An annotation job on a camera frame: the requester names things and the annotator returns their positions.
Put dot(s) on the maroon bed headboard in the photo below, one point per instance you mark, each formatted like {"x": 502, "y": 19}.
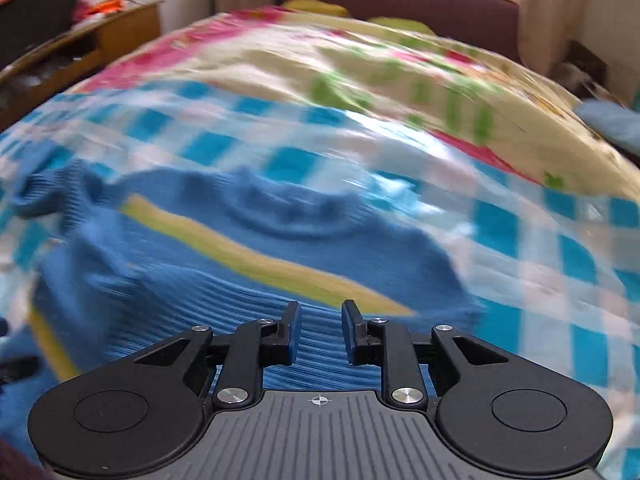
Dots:
{"x": 400, "y": 0}

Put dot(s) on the blue knit sweater yellow stripe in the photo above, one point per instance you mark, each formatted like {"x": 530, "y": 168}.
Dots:
{"x": 200, "y": 260}

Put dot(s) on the light blue cloth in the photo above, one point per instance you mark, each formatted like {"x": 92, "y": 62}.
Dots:
{"x": 612, "y": 122}

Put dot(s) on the wooden nightstand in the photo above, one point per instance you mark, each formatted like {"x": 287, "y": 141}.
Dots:
{"x": 85, "y": 45}

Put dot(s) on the person's left forearm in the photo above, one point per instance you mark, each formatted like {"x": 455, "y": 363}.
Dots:
{"x": 17, "y": 462}

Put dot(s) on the yellow pillow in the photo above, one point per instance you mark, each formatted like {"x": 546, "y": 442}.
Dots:
{"x": 315, "y": 7}

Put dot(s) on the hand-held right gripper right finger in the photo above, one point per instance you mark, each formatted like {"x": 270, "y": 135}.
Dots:
{"x": 348, "y": 336}

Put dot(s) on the black monitor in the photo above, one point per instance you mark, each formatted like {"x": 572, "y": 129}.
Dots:
{"x": 35, "y": 7}

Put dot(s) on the blue white checked plastic sheet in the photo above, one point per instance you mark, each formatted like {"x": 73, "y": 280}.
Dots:
{"x": 525, "y": 280}

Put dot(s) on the dark wall box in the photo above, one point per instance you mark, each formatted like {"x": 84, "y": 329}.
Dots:
{"x": 582, "y": 72}

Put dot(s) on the floral printed bedsheet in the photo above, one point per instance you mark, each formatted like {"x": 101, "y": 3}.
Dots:
{"x": 310, "y": 55}

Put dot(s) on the orange item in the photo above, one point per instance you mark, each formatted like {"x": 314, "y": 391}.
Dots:
{"x": 102, "y": 9}

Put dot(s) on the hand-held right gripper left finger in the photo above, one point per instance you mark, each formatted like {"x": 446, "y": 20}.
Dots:
{"x": 295, "y": 334}

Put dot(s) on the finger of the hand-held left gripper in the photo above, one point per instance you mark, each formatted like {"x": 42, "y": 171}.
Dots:
{"x": 17, "y": 367}

